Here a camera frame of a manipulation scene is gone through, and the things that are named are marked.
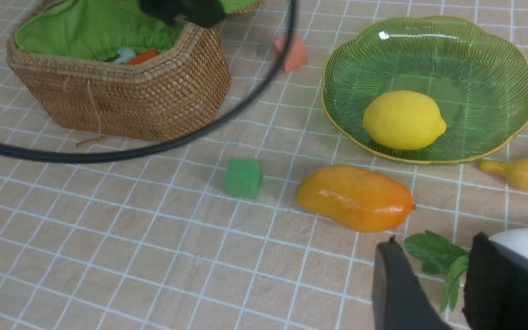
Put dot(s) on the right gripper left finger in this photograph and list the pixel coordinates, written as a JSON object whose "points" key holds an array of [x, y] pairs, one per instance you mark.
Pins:
{"points": [[398, 300]]}

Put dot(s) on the orange foam cube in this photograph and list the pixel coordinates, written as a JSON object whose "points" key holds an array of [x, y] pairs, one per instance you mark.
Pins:
{"points": [[297, 55]]}

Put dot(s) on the woven wicker basket lid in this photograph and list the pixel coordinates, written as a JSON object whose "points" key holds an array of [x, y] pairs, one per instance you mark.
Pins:
{"points": [[233, 7]]}

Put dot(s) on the white toy radish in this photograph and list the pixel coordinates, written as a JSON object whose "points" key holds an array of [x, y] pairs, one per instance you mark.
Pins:
{"points": [[439, 256]]}

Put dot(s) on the yellow toy lemon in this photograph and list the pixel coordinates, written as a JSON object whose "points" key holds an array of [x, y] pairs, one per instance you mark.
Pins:
{"points": [[404, 120]]}

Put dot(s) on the green glass leaf plate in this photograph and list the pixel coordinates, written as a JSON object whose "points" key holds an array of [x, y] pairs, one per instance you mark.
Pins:
{"points": [[478, 80]]}

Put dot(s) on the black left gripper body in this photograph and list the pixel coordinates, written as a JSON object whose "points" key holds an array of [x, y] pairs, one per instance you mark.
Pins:
{"points": [[203, 13]]}

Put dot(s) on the orange toy mango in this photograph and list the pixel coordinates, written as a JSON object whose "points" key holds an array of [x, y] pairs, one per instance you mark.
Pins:
{"points": [[356, 198]]}

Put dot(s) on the woven wicker basket green lining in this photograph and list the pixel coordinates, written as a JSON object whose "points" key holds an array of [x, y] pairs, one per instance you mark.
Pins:
{"points": [[72, 54]]}

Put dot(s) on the orange toy carrot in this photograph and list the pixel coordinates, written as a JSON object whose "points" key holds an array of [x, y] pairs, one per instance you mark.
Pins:
{"points": [[145, 56]]}

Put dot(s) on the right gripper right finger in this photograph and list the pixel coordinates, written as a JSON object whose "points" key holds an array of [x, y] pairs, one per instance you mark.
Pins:
{"points": [[496, 287]]}

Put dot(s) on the green foam cube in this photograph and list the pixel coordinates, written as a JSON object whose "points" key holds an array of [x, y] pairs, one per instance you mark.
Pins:
{"points": [[243, 178]]}

